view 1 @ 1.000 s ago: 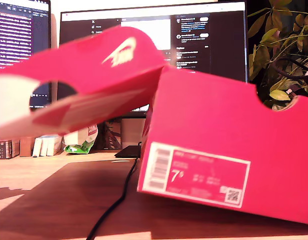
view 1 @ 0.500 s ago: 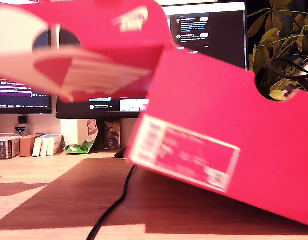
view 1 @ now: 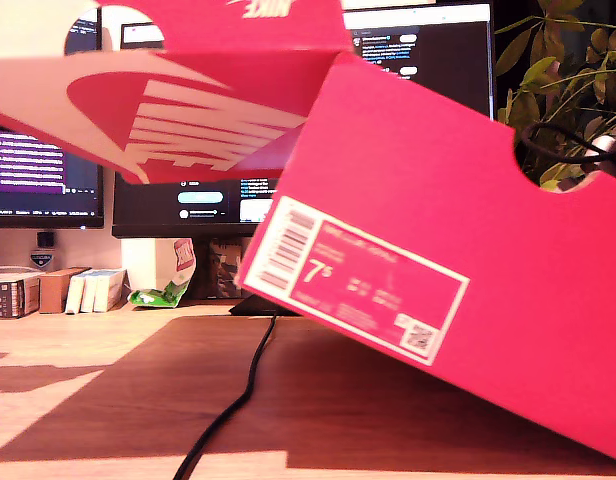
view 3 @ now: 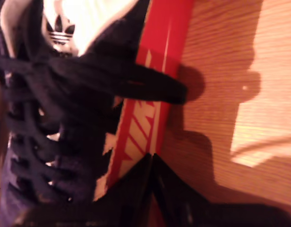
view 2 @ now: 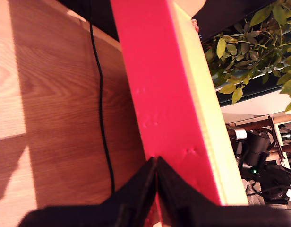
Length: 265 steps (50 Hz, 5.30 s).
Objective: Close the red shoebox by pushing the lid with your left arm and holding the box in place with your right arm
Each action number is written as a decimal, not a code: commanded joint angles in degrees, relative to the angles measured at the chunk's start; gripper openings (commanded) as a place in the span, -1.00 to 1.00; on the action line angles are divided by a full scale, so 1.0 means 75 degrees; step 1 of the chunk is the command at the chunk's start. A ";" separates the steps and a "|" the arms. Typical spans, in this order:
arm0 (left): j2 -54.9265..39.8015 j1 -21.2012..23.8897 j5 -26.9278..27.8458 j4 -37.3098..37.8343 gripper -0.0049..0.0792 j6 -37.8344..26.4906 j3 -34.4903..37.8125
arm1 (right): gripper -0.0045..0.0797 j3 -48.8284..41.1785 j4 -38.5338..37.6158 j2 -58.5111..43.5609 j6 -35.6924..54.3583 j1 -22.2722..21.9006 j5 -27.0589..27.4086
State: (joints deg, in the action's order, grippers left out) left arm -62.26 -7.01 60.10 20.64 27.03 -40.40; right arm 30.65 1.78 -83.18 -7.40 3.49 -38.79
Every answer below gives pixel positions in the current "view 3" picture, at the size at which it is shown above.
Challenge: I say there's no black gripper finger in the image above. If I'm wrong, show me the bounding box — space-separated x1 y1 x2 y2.
93 153 154 227
154 153 217 227

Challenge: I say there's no red Nike shoebox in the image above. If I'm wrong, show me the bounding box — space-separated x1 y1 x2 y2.
93 0 195 201

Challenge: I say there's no dark blue Adidas shoe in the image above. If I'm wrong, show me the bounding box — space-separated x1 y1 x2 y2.
0 0 189 227

